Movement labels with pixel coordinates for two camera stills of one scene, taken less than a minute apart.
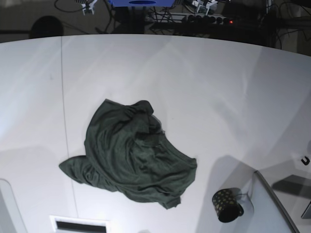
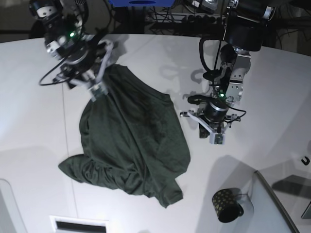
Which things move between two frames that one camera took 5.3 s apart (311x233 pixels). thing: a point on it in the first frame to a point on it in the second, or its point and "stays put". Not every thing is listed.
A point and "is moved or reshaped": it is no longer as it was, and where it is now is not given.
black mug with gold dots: (225, 203) stays put
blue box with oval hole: (141, 3) stays put
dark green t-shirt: (128, 151) is moved or reshaped
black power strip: (162, 17) stays put
